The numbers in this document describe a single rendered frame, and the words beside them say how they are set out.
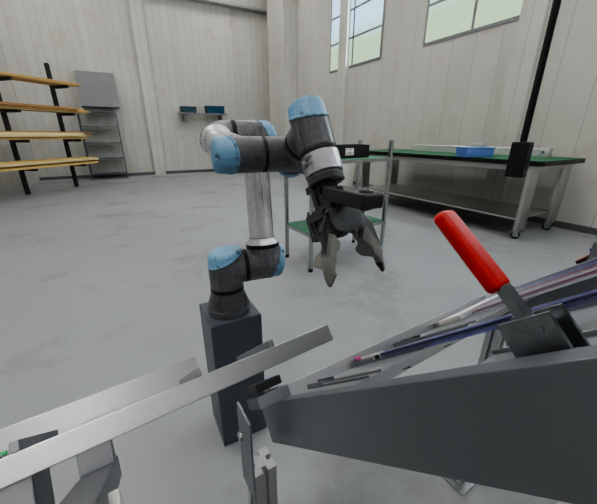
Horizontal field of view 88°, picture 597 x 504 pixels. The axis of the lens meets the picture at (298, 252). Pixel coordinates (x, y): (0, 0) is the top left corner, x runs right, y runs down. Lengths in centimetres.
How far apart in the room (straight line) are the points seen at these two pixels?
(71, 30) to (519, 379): 1103
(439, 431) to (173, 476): 126
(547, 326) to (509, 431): 6
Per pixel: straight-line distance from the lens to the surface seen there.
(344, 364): 65
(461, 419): 23
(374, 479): 139
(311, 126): 61
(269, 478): 63
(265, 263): 107
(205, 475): 141
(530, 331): 22
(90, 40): 1100
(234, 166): 66
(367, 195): 50
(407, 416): 27
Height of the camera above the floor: 115
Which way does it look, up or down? 21 degrees down
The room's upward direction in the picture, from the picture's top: straight up
